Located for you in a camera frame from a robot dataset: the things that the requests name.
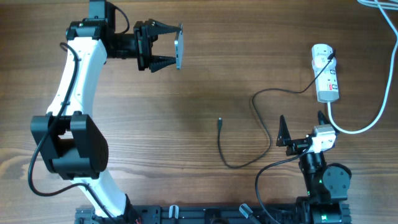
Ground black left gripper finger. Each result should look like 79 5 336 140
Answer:
149 55 176 73
147 19 182 37

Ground blue screen smartphone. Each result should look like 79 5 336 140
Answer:
174 23 184 70

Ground black USB charger cable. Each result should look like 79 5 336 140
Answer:
216 51 336 170

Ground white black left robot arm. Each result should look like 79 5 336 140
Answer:
30 1 183 223

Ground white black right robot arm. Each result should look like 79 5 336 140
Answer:
276 111 352 224

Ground white power strip socket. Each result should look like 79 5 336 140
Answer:
312 44 340 103

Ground white power strip cord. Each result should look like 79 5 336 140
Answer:
326 0 398 135

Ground white cables top corner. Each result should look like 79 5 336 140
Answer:
356 0 398 11

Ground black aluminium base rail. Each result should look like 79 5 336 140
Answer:
74 203 352 224

